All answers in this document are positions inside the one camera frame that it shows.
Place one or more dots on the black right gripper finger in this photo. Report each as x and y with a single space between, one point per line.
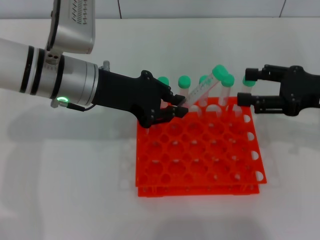
245 99
252 74

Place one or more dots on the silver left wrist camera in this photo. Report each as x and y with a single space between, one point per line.
72 27

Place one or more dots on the clear test tube green cap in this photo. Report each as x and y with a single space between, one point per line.
220 71
248 83
202 79
228 81
184 81
163 80

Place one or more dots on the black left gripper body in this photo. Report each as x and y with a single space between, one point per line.
125 95

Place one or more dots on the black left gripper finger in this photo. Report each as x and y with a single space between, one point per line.
178 112
177 99

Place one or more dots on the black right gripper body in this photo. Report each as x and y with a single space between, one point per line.
300 92

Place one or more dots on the orange plastic test tube rack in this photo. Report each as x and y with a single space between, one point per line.
175 193

